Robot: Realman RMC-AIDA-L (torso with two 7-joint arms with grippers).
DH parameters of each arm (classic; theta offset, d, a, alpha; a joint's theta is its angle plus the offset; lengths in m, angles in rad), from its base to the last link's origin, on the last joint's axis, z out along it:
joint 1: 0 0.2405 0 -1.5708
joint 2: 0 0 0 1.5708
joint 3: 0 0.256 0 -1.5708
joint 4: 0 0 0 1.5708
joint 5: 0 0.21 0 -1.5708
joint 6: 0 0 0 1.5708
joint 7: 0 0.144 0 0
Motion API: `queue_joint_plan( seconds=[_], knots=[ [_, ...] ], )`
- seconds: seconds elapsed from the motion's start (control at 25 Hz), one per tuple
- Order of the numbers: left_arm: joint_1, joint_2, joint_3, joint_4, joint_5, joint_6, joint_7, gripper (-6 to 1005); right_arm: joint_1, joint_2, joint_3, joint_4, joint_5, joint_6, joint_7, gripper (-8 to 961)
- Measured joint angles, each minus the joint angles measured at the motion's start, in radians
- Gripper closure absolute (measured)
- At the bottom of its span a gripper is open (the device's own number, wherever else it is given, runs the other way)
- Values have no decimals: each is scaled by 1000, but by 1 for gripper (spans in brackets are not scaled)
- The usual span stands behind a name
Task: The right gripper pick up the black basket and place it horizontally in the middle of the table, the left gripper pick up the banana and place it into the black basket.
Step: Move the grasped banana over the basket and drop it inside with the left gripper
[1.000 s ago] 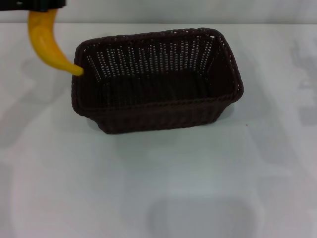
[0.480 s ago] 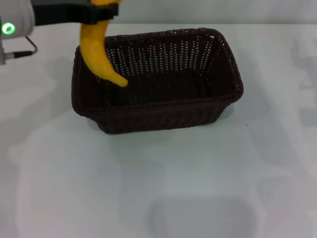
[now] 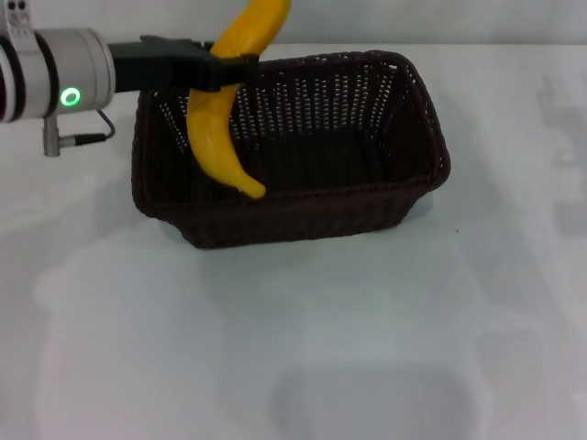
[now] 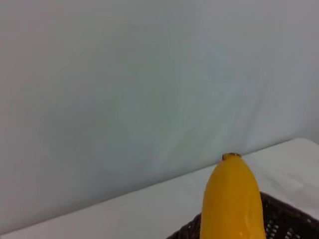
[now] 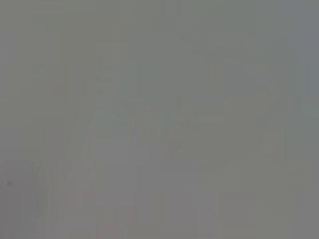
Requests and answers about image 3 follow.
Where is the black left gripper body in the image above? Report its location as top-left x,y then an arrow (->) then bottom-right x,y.
107,35 -> 216,93

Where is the yellow banana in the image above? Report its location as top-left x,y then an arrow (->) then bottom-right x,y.
185,0 -> 293,201

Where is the dark brown woven basket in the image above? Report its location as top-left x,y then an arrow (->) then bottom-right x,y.
131,49 -> 453,249

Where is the grey left arm cable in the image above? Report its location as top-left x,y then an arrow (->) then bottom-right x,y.
42,108 -> 116,158

